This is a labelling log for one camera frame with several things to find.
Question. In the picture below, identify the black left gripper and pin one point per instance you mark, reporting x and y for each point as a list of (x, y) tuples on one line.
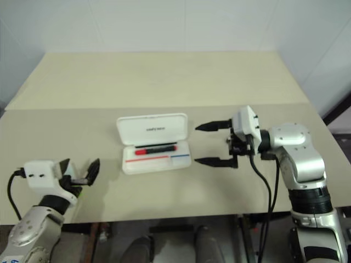
[(72, 185)]

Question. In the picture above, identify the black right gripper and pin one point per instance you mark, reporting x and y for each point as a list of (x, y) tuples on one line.
[(239, 148)]

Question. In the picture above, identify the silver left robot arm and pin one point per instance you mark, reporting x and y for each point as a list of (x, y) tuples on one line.
[(33, 233)]

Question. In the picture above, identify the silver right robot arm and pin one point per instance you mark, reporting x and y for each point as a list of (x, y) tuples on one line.
[(307, 175)]

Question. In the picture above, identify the thin black marker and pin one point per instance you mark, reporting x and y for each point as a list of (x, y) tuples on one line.
[(153, 144)]

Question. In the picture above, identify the red marker with black cap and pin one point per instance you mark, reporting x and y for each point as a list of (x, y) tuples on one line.
[(153, 150)]

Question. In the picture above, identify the white open pencil case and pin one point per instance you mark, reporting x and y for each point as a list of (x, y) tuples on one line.
[(153, 128)]

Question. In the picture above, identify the dark rounded grey shape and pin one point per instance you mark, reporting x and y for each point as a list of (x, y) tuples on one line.
[(140, 250), (207, 245)]

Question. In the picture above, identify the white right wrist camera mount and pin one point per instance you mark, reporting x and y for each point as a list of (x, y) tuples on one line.
[(246, 127)]

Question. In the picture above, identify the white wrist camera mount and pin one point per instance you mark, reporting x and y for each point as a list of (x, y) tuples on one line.
[(39, 175), (246, 127)]

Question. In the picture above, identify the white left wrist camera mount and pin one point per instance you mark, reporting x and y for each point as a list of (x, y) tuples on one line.
[(39, 175)]

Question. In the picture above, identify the black slanted frame post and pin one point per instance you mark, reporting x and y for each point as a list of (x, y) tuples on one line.
[(338, 107)]

